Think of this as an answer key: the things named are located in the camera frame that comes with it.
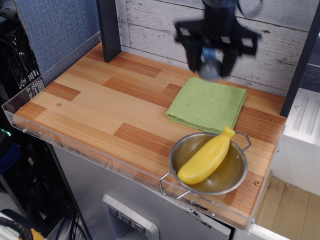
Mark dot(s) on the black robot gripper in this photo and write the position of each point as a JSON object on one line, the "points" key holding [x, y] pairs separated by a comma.
{"points": [[219, 29]]}

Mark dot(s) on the gray ball blue handle scoop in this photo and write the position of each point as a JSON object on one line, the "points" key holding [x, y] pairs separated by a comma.
{"points": [[210, 68]]}

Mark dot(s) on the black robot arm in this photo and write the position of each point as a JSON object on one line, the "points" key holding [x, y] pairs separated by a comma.
{"points": [[220, 2]]}

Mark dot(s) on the green folded cloth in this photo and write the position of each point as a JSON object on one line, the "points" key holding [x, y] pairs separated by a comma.
{"points": [[207, 106]]}

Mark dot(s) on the yellow toy banana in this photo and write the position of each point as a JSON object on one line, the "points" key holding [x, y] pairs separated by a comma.
{"points": [[207, 159]]}

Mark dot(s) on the silver metal pot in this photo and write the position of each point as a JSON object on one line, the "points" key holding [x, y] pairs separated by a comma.
{"points": [[228, 176]]}

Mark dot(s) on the white ridged block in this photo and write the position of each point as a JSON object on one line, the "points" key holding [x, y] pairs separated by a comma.
{"points": [[302, 126]]}

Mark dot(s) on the clear acrylic table guard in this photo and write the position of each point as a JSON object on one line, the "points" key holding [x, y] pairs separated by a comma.
{"points": [[107, 125]]}

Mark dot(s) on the gray dispenser control panel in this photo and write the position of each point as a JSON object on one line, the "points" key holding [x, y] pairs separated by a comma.
{"points": [[127, 224]]}

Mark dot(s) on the yellow black object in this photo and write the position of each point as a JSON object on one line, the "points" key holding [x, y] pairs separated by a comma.
{"points": [[12, 230]]}

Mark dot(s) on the black right vertical post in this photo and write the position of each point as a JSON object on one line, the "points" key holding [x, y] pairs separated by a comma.
{"points": [[302, 63]]}

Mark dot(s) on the black vertical post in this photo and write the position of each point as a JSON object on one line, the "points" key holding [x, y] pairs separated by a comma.
{"points": [[109, 29], [302, 63]]}

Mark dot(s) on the black left vertical post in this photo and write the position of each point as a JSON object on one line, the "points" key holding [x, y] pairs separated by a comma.
{"points": [[109, 29]]}

